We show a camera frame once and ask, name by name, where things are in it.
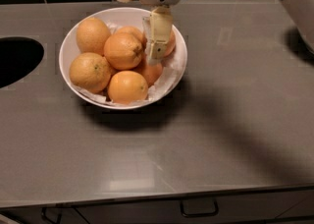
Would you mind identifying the orange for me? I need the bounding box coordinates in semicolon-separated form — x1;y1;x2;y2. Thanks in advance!
69;53;111;93
133;57;163;86
116;26;146;44
164;31;176;57
107;71;148;104
104;32;143;70
76;18;111;55

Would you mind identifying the white bowl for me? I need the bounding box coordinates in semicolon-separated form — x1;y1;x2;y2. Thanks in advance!
58;7;188;111

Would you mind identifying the black drawer handle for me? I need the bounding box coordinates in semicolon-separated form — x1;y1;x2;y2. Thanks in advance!
40;207;62;224
180;198;219;218

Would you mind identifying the black left drawer handle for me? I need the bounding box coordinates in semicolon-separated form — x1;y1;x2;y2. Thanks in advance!
40;207;62;224

